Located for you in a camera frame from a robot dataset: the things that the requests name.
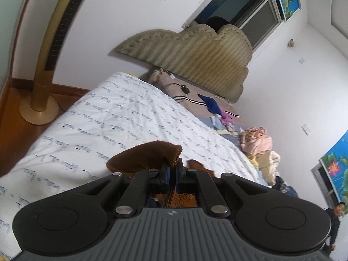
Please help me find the brown knit sweater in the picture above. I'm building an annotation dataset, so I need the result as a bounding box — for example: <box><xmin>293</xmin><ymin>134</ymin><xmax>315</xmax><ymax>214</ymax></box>
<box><xmin>104</xmin><ymin>141</ymin><xmax>221</xmax><ymax>209</ymax></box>

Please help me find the pink clothes pile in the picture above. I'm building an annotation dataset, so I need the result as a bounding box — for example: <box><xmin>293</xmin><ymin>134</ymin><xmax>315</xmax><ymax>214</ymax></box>
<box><xmin>240</xmin><ymin>127</ymin><xmax>273</xmax><ymax>156</ymax></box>

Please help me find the person in dark clothes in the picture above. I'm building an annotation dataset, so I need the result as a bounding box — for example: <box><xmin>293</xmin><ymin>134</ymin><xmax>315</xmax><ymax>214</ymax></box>
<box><xmin>322</xmin><ymin>202</ymin><xmax>346</xmax><ymax>256</ymax></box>

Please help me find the purple garment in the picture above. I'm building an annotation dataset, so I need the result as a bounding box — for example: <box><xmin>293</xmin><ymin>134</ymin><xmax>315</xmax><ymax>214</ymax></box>
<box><xmin>220</xmin><ymin>110</ymin><xmax>234</xmax><ymax>126</ymax></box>

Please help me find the white script-print bedsheet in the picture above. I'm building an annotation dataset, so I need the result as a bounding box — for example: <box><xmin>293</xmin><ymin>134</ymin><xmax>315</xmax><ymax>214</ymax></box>
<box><xmin>1</xmin><ymin>72</ymin><xmax>264</xmax><ymax>259</ymax></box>

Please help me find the blue garment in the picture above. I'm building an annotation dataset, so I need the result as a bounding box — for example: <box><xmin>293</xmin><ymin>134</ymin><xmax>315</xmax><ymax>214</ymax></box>
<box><xmin>197</xmin><ymin>94</ymin><xmax>222</xmax><ymax>115</ymax></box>

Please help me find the cream quilted jacket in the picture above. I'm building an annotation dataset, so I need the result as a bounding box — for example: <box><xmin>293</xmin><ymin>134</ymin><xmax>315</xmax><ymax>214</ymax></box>
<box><xmin>255</xmin><ymin>151</ymin><xmax>281</xmax><ymax>186</ymax></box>

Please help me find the dark floral garment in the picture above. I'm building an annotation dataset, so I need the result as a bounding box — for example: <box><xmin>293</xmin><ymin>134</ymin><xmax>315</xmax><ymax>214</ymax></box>
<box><xmin>272</xmin><ymin>176</ymin><xmax>298</xmax><ymax>198</ymax></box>

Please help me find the olive striped headboard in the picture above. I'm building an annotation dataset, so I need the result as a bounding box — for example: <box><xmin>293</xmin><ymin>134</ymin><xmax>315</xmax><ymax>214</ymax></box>
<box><xmin>114</xmin><ymin>24</ymin><xmax>253</xmax><ymax>103</ymax></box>

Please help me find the gold tower fan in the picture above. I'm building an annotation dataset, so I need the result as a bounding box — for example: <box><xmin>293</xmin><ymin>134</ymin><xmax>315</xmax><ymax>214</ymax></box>
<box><xmin>19</xmin><ymin>0</ymin><xmax>84</xmax><ymax>125</ymax></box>

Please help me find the lotus flower picture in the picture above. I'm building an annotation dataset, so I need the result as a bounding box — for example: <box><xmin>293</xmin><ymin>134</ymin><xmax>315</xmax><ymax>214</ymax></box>
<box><xmin>320</xmin><ymin>132</ymin><xmax>348</xmax><ymax>204</ymax></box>

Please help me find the dark window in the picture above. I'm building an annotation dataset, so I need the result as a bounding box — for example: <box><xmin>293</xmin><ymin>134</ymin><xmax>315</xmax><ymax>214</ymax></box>
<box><xmin>183</xmin><ymin>0</ymin><xmax>282</xmax><ymax>50</ymax></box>

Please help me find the black charger with cable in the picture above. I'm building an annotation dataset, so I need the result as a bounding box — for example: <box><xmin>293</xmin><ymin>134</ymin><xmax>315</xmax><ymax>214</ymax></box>
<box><xmin>171</xmin><ymin>83</ymin><xmax>191</xmax><ymax>95</ymax></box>

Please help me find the white wall switch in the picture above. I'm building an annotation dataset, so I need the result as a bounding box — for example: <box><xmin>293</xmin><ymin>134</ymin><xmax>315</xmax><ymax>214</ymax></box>
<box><xmin>301</xmin><ymin>124</ymin><xmax>311</xmax><ymax>136</ymax></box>

